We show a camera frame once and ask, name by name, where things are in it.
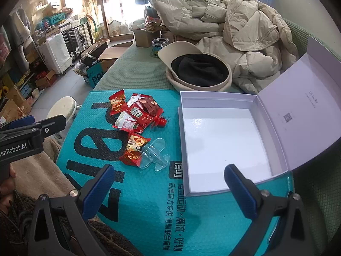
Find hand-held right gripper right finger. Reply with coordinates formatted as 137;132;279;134
224;164;317;256

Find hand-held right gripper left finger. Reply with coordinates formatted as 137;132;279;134
27;164;116;256

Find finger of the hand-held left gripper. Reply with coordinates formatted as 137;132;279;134
0;115;66;139
0;115;36;132

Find red gold snack packet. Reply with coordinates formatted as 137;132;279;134
109;89;126;115
119;132;151;167

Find white gift box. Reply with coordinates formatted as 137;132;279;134
178;36;341;196

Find long red white packet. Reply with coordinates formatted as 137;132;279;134
112;93;147;131

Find person's left hand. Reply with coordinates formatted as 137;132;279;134
0;164;17;215

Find brown cardboard boxes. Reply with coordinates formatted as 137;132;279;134
0;85;32;123

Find white round stool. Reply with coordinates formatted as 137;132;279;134
46;96;80;142

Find red cardboard box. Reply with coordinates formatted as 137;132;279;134
36;69;57;88

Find teal bubble mailer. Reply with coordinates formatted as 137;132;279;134
55;89;295;256

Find teal cardboard box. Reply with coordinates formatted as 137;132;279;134
80;59;107;88

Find white appliance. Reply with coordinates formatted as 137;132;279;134
39;33;74;75

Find dark shoe box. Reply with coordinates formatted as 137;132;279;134
80;40;111;62

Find hanging grey coat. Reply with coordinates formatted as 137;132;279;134
8;8;31;72

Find open brown cardboard box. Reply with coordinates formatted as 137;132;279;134
97;47;127;71

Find black oil heater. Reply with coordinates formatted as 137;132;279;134
61;23;94;59

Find green quilted cover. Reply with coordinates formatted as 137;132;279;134
94;19;341;256

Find green hoop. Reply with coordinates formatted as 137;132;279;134
90;16;101;44

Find teal shipping box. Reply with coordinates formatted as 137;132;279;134
43;12;67;26

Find beige cap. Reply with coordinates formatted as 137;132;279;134
158;41;232;92

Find glass jar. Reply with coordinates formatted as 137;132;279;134
152;38;170;58

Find red snack bags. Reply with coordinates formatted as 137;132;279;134
144;16;163;32

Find cream puffer jacket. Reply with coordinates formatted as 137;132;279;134
197;0;299;95

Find pale khaki puffer jacket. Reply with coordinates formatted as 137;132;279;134
149;0;230;43

